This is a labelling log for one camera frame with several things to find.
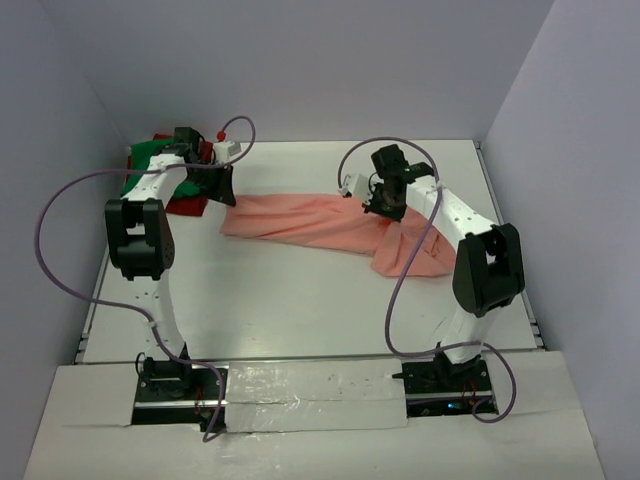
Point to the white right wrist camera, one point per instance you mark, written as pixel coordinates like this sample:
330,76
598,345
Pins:
356,185

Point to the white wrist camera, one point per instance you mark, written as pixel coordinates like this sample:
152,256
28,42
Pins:
356,185
225,151

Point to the red folded t shirt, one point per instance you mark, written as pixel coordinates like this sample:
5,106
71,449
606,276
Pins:
193,207

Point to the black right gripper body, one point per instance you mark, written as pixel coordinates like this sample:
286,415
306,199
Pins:
381,204

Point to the pink t shirt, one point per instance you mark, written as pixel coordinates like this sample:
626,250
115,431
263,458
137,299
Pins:
326,221

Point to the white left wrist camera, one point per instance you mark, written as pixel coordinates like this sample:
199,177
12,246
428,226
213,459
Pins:
225,151

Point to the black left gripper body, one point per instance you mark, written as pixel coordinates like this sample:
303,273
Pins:
211,181

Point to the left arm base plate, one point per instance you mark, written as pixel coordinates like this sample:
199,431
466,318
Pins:
170,393

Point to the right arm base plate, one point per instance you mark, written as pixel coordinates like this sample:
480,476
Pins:
433,389

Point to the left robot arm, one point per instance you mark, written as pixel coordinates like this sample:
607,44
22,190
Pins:
141,245

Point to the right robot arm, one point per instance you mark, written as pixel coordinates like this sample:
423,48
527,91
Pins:
488,269

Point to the green folded t shirt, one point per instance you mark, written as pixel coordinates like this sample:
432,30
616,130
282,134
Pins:
139,159

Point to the silver tape patch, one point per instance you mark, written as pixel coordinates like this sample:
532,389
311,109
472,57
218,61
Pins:
335,395

